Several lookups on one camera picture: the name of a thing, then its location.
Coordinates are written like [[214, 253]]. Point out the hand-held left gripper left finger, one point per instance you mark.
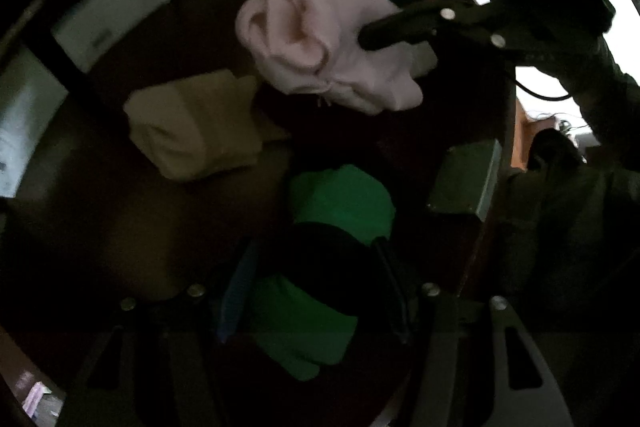
[[232, 307]]

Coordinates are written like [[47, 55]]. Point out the white box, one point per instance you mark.
[[115, 2], [15, 137]]

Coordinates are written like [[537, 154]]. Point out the green box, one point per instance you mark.
[[465, 182]]

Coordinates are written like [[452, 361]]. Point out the beige underwear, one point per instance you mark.
[[200, 132]]

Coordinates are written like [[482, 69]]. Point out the pink underwear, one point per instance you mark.
[[310, 22]]

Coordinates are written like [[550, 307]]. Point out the green underwear black waistband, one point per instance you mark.
[[345, 202]]

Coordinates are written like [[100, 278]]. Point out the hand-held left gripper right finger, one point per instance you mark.
[[400, 302]]

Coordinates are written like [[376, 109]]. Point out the person's dark green clothing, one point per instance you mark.
[[565, 257]]

